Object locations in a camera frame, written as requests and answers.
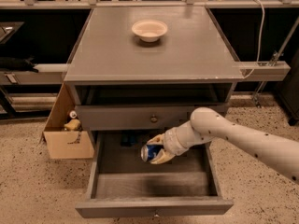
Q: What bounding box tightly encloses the open cardboard box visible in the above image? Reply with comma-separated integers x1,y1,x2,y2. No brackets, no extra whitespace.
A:
43,84,94,159

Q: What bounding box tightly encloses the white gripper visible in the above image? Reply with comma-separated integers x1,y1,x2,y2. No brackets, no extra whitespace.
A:
147,128,187,164

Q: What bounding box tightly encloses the grey metal rail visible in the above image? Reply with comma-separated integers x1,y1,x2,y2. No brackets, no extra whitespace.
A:
0,61,291,85

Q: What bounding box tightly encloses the blue object under cabinet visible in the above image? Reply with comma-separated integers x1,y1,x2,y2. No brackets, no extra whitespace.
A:
121,131,137,147

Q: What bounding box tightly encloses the open grey middle drawer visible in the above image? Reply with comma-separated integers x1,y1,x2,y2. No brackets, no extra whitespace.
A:
76,131,234,218

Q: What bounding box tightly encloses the black cloth on rail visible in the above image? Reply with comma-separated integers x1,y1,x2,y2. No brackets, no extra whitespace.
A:
0,57,38,73

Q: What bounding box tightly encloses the round brass drawer knob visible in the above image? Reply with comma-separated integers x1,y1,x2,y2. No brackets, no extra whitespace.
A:
150,115,158,123

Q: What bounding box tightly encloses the yellow object in box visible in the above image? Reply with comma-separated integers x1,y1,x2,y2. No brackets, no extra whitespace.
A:
64,119,81,131

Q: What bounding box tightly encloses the grey drawer cabinet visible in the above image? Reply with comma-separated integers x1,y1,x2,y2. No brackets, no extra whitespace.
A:
64,5,246,147

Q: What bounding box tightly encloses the closed grey top drawer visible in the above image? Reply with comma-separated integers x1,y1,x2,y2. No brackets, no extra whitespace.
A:
75,102,230,132

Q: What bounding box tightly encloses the white hanging cable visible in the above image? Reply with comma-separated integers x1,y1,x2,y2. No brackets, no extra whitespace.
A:
244,0,266,79

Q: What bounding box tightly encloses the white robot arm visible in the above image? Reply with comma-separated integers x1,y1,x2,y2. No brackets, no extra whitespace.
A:
141,107,299,184

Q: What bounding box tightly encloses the blue pepsi can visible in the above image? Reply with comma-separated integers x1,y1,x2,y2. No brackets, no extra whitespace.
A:
140,144,163,162

